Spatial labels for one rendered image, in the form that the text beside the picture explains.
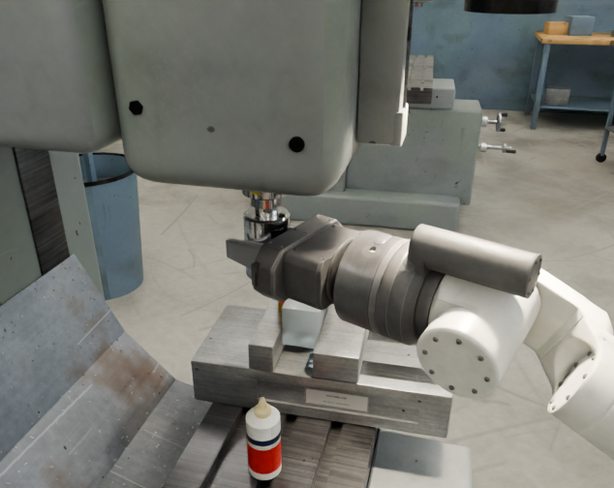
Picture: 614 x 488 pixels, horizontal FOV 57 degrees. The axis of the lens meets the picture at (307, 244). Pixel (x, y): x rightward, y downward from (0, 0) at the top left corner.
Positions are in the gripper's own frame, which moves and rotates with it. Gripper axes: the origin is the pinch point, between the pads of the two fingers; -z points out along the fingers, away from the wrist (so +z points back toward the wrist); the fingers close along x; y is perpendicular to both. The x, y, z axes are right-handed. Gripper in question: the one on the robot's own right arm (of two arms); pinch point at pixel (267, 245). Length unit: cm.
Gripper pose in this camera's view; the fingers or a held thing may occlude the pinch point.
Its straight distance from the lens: 58.6
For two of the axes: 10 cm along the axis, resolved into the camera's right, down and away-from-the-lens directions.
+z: 8.1, 2.5, -5.3
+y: 0.0, 9.0, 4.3
